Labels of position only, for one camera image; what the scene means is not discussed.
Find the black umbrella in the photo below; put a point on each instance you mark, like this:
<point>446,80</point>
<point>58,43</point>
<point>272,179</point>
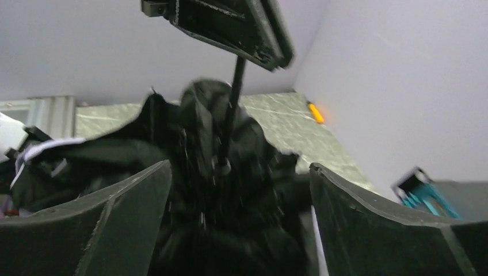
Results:
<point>236,204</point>

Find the aluminium frame rail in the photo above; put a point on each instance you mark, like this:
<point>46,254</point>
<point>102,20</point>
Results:
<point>54,115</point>

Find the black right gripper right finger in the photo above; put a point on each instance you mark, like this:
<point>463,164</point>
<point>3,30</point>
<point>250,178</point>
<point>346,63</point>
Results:
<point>363,233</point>

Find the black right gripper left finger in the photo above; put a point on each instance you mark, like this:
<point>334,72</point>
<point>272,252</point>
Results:
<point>109,232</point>

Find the orange utility knife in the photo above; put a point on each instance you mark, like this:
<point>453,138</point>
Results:
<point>317,116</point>

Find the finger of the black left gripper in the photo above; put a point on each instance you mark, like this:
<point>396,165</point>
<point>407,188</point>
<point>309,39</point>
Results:
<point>253,30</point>

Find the grey network switch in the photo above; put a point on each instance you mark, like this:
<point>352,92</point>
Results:
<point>442,197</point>

